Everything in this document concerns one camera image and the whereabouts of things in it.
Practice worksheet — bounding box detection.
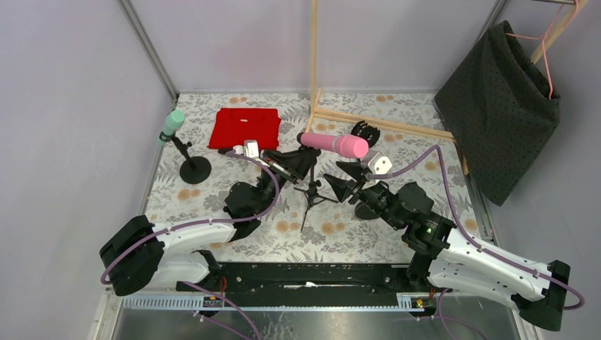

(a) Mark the black tripod mic stand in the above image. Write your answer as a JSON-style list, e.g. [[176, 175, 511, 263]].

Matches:
[[294, 166, 337, 231]]

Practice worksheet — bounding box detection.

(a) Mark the round-base mic stand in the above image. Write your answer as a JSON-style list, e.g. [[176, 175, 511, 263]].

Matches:
[[159, 132, 212, 184], [349, 120, 388, 222]]

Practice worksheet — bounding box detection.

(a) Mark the pink microphone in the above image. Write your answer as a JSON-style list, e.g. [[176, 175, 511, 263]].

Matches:
[[297, 132, 369, 159]]

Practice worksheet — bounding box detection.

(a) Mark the mint green microphone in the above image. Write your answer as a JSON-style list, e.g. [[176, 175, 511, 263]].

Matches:
[[157, 110, 186, 146]]

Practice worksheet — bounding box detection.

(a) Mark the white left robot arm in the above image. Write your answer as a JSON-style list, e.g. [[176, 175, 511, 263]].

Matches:
[[99, 146, 321, 296]]

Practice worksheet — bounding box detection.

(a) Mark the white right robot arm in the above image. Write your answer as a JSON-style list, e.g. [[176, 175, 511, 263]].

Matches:
[[324, 161, 571, 332]]

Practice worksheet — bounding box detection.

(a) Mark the floral table mat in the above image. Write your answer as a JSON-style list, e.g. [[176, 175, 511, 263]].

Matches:
[[145, 93, 490, 264]]

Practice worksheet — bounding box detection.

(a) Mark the red folded cloth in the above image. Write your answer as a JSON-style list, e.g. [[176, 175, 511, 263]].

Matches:
[[208, 108, 281, 150]]

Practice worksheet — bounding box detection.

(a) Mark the dark dotted hanging garment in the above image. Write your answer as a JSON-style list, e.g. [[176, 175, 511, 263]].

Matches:
[[434, 21, 561, 206]]

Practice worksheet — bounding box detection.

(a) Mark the pink clothes hanger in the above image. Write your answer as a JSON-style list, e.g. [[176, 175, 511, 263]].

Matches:
[[505, 0, 588, 99]]

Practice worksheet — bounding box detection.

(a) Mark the wooden clothes rack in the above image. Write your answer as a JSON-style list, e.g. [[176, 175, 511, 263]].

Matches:
[[302, 0, 590, 176]]

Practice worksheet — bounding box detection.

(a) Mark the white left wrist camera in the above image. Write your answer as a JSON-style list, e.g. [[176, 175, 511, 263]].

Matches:
[[232, 140, 261, 159]]

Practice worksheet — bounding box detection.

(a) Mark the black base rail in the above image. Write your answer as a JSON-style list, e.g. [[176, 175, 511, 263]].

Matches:
[[197, 262, 434, 308]]

